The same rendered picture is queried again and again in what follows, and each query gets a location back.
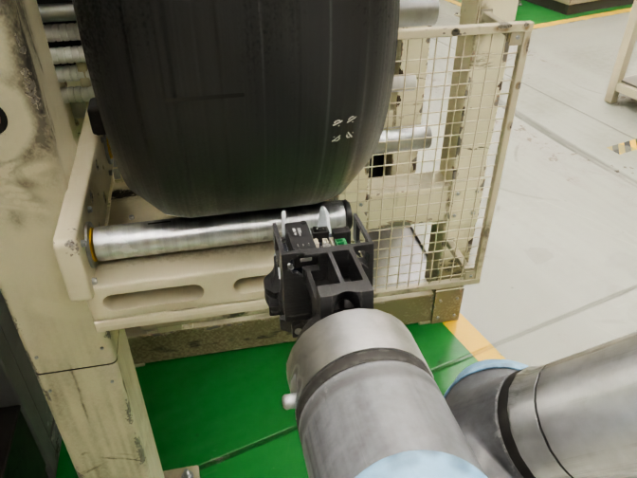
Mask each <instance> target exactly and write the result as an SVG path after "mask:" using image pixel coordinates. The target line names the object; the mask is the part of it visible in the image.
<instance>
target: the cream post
mask: <svg viewBox="0 0 637 478"><path fill-rule="evenodd" d="M0 119H1V121H0V290H1V293H2V295H3V298H4V300H5V302H6V305H7V307H8V310H9V313H10V315H11V317H12V320H13V322H14V324H15V327H16V329H17V331H18V334H19V336H20V339H21V341H22V343H23V345H24V347H25V350H26V352H27V356H28V358H29V360H30V363H31V365H32V368H33V370H34V372H35V375H36V377H37V379H38V381H39V383H40V386H41V388H42V391H43V393H44V395H45V399H46V401H47V404H48V406H49V409H50V411H51V412H52V415H53V417H54V420H55V422H56V424H57V427H58V429H59V432H60V434H61V436H62V439H63V441H64V444H65V446H66V449H67V451H68V453H69V456H70V458H71V461H72V463H73V465H74V468H75V470H76V472H77V474H78V476H79V478H165V477H164V473H163V469H162V467H161V463H160V459H159V455H158V452H157V448H156V444H155V439H154V435H153V431H152V428H151V424H150V420H149V417H148V414H147V410H146V406H145V403H144V399H143V395H142V392H141V389H140V385H139V381H138V378H137V371H136V367H135V365H134V361H133V357H132V354H131V350H130V346H129V342H128V340H127V336H126V332H125V328H124V329H117V330H110V331H103V332H96V329H95V326H94V320H93V319H92V316H91V313H90V310H89V307H88V303H87V301H82V302H71V300H70V298H69V295H68V292H67V289H66V286H65V283H64V278H63V275H62V273H61V270H60V267H59V264H58V261H57V258H56V255H55V252H54V249H53V238H54V235H55V231H56V228H57V224H58V220H59V216H60V212H61V208H62V204H63V202H64V195H65V192H66V191H67V189H68V183H69V179H70V176H71V173H72V169H73V165H74V161H75V157H76V154H77V149H76V145H75V141H74V139H73V135H72V131H71V127H70V124H69V120H68V116H67V113H66V110H65V106H64V100H63V96H62V92H61V88H60V86H59V82H58V78H57V75H56V71H55V67H54V63H53V61H52V57H51V53H50V49H49V46H48V42H47V38H46V33H45V29H44V25H43V22H42V18H41V14H40V11H39V8H38V4H37V0H0Z"/></svg>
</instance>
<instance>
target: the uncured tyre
mask: <svg viewBox="0 0 637 478"><path fill-rule="evenodd" d="M72 3H73V8H74V12H75V16H76V21H77V26H78V30H79V34H80V38H81V42H82V49H83V54H84V58H85V60H86V64H87V68H88V72H89V76H90V80H91V83H92V86H93V90H94V94H95V98H96V101H97V105H98V108H99V111H100V117H101V121H102V124H103V127H104V131H105V134H106V136H107V139H108V142H109V145H110V148H111V151H112V154H113V156H114V159H115V162H116V163H117V166H118V169H119V172H120V174H121V176H122V178H123V180H124V182H125V183H126V185H127V186H128V188H129V189H130V190H131V191H133V192H134V193H136V194H137V195H139V196H140V197H142V198H143V199H144V200H146V201H147V202H149V203H150V204H152V205H153V206H154V207H156V208H157V209H159V210H160V211H162V212H163V213H165V214H168V215H175V216H181V217H188V218H194V217H203V216H212V215H220V214H229V213H237V212H246V211H262V210H269V209H277V208H286V207H287V208H288V207H297V206H305V205H314V204H318V203H320V202H322V201H325V200H327V199H330V198H332V197H334V196H337V195H339V194H341V193H342V192H343V191H344V190H345V189H346V188H347V187H348V186H349V184H350V183H351V182H352V181H353V180H354V178H355V177H356V176H357V175H358V174H359V172H360V171H361V170H362V169H363V168H364V166H365V165H366V164H367V163H368V162H369V160H370V159H371V158H372V156H373V153H374V151H375V149H376V147H377V145H378V142H379V140H380V138H381V135H382V131H383V128H384V125H385V121H386V117H387V113H388V109H389V104H390V99H391V89H392V83H393V76H394V69H395V61H396V51H397V41H398V29H399V11H400V0H72ZM235 93H245V96H244V97H238V98H226V99H214V100H202V101H180V102H167V103H166V102H165V99H175V98H187V97H199V96H211V95H223V94H235ZM356 110H359V117H358V125H357V131H356V137H355V139H354V140H351V141H348V142H345V143H342V144H339V145H335V146H328V144H329V135H330V124H331V116H336V115H342V114H346V113H349V112H353V111H356Z"/></svg>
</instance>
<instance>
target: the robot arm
mask: <svg viewBox="0 0 637 478"><path fill-rule="evenodd" d="M272 229H273V242H274V249H275V254H274V267H273V269H272V270H271V272H270V273H269V274H267V275H266V276H265V277H264V297H265V301H266V303H267V305H268V306H269V315H270V316H277V315H280V328H281V330H283V331H286V332H289V333H291V334H292V336H293V338H297V341H296V343H295V344H294V346H293V347H292V350H291V352H290V355H289V358H288V361H287V362H286V375H287V381H288V385H289V389H290V394H287V395H283V397H282V405H283V408H284V409H286V410H289V409H296V410H295V413H296V420H297V426H298V431H299V435H300V442H301V447H302V451H303V456H304V460H305V465H306V468H307V473H308V477H309V478H637V331H635V332H633V333H630V334H627V335H624V336H623V337H620V338H617V339H614V340H610V341H607V342H604V343H602V344H599V345H596V346H593V347H592V348H589V349H586V350H583V351H581V352H578V353H575V354H572V355H570V356H567V357H565V358H561V359H558V360H555V361H552V362H550V363H547V364H544V365H541V366H540V365H537V366H528V365H525V364H523V363H520V362H517V361H513V360H509V359H485V360H481V361H478V362H475V363H473V364H471V365H469V366H467V367H466V368H465V369H463V370H462V371H461V372H460V373H459V374H458V376H457V377H456V379H455V380H454V382H453V383H452V384H451V385H450V386H449V388H448V389H447V390H446V392H445V394H444V396H443V395H442V393H441V391H440V389H439V387H438V385H437V384H436V382H435V380H434V378H433V374H432V373H431V371H430V369H429V367H428V365H427V363H426V361H425V359H424V357H423V355H422V353H421V351H420V349H419V348H418V346H417V344H416V342H415V340H414V338H413V336H412V334H411V332H410V331H409V330H408V328H407V327H406V326H405V325H404V324H403V323H402V322H401V321H400V320H398V319H397V318H395V317H394V316H393V315H392V314H389V313H386V312H383V311H380V310H378V309H374V308H373V240H372V239H371V237H370V235H369V233H368V232H367V231H366V229H365V227H364V226H363V224H362V222H361V220H360V219H359V217H358V215H357V213H353V238H354V240H355V243H354V244H351V231H350V229H349V227H348V226H347V227H344V228H335V229H332V233H331V227H330V219H329V213H328V211H327V209H326V208H325V207H323V206H321V207H320V210H319V216H318V226H317V227H313V228H310V229H309V228H308V225H307V223H306V221H300V222H292V223H287V220H286V214H285V211H282V236H281V237H280V234H279V231H278V228H277V224H276V223H272ZM360 232H361V233H362V235H363V236H364V238H365V242H362V243H361V242H360ZM359 251H360V252H361V254H362V256H363V257H361V256H360V252H359ZM357 255H358V256H359V258H358V257H357Z"/></svg>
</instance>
